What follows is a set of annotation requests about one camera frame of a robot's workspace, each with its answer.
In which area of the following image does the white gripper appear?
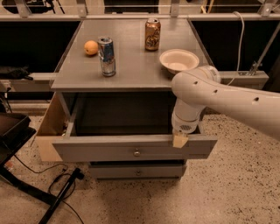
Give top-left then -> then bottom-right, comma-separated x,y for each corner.
171,99 -> 205,149

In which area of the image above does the grey top drawer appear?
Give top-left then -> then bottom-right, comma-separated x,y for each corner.
53,100 -> 217,165

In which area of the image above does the grey drawer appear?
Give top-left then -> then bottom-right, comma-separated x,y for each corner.
53,100 -> 217,165
89,164 -> 186,179

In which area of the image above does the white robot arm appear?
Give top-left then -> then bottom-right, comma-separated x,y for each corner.
171,66 -> 280,148

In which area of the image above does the grey bottom drawer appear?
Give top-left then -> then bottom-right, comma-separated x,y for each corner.
89,164 -> 186,179

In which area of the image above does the grey drawer cabinet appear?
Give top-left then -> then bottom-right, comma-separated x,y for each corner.
50,17 -> 221,180

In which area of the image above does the white paper bowl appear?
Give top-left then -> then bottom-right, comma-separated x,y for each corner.
159,49 -> 200,74

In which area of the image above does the blue silver energy can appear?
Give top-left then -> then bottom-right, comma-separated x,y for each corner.
97,36 -> 116,77

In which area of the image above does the gold soda can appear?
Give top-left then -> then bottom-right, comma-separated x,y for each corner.
144,18 -> 161,51

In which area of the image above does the cardboard box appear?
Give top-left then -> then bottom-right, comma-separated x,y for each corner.
35,94 -> 68,162

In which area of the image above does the orange fruit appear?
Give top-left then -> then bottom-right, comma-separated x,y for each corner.
84,40 -> 98,56

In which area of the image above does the black chair base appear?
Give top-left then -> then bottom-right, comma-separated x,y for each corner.
0,113 -> 84,224

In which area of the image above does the black bag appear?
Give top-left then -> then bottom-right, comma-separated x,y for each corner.
0,66 -> 33,81

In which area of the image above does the white cable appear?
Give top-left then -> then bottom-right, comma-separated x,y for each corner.
226,10 -> 246,87

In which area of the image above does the black floor cable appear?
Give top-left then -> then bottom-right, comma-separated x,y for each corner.
12,153 -> 86,224

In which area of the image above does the metal railing frame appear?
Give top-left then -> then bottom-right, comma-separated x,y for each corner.
0,0 -> 280,92

